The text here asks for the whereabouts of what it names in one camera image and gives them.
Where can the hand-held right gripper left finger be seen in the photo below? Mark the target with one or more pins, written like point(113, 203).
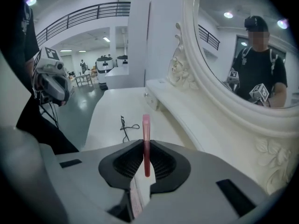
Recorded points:
point(116, 164)

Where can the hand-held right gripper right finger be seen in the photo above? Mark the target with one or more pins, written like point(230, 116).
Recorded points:
point(172, 167)

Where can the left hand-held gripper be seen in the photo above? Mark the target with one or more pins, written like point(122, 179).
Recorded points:
point(50, 78)

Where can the pink makeup brush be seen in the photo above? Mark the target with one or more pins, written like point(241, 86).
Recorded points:
point(146, 134)

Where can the small background table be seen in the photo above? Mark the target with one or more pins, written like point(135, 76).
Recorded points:
point(83, 78)

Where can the white dressing table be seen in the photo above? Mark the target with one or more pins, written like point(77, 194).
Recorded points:
point(112, 115)

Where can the person's black clothing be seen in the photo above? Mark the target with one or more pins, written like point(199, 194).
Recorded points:
point(35, 127)

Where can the white service robot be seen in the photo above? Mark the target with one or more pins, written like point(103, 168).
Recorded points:
point(104, 69)
point(122, 60)

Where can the long ceiling light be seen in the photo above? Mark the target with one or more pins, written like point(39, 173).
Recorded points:
point(106, 39)

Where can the black balcony railing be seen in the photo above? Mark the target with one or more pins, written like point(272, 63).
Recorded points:
point(77, 15)

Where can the small white drawer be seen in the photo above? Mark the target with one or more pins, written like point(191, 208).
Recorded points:
point(151, 100)

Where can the white counter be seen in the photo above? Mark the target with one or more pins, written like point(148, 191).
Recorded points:
point(121, 78)

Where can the white ornate framed mirror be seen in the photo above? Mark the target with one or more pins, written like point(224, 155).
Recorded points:
point(233, 115)

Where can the round ceiling light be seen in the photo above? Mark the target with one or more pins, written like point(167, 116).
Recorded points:
point(30, 1)

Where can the tall white panel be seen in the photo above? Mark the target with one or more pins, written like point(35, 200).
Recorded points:
point(138, 43)

